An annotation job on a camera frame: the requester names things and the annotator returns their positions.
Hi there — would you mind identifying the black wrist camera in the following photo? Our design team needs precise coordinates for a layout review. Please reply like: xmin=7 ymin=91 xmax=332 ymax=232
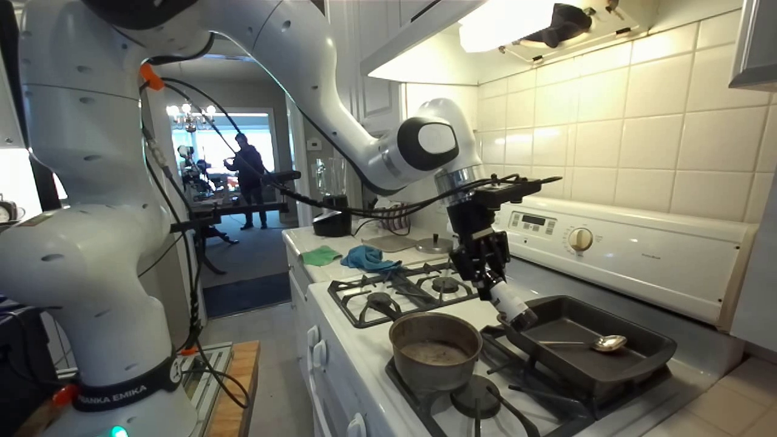
xmin=468 ymin=174 xmax=553 ymax=206

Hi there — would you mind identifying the right black burner grate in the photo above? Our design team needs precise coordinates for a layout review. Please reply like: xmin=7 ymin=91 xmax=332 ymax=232
xmin=386 ymin=329 xmax=670 ymax=437

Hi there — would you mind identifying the person in dark clothes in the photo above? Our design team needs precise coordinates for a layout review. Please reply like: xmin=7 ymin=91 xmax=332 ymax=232
xmin=227 ymin=134 xmax=268 ymax=232

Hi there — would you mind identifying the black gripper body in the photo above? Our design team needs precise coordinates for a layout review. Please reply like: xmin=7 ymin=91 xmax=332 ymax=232
xmin=446 ymin=202 xmax=510 ymax=293

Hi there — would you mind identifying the black burner grate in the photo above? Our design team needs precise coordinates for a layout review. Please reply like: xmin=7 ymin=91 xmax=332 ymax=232
xmin=327 ymin=262 xmax=478 ymax=329
xmin=386 ymin=329 xmax=670 ymax=437

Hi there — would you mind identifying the range hood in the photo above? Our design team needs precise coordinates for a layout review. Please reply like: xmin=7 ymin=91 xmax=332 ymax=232
xmin=359 ymin=0 xmax=743 ymax=87

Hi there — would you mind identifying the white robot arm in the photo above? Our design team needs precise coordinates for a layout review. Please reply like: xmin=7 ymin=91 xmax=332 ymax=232
xmin=0 ymin=0 xmax=478 ymax=437

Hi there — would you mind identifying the blue cloth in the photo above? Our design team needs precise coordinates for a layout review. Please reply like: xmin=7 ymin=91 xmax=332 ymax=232
xmin=342 ymin=246 xmax=400 ymax=274

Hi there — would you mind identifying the dark baking tray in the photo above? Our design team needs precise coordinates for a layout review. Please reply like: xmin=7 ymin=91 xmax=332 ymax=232
xmin=505 ymin=296 xmax=677 ymax=409

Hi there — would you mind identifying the green sponge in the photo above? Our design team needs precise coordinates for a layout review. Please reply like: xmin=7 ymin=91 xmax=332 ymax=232
xmin=301 ymin=246 xmax=341 ymax=268

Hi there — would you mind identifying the dark jar with white label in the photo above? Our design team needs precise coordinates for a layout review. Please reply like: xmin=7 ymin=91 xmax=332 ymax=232
xmin=490 ymin=281 xmax=537 ymax=331

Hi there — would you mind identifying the white stove knob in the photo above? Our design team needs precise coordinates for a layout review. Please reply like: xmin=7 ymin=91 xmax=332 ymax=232
xmin=568 ymin=228 xmax=593 ymax=252

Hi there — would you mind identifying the small metal saucepan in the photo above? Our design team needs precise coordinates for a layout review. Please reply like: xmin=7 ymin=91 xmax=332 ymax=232
xmin=388 ymin=314 xmax=483 ymax=398

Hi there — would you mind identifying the silver spoon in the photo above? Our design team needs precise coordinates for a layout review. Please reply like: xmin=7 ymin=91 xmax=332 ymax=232
xmin=540 ymin=335 xmax=627 ymax=354

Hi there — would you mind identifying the left black burner grate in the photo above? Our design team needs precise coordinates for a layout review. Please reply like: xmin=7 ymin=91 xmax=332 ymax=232
xmin=327 ymin=262 xmax=478 ymax=329

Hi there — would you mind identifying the white gas stove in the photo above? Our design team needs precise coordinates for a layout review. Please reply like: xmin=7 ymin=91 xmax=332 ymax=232
xmin=287 ymin=200 xmax=752 ymax=437

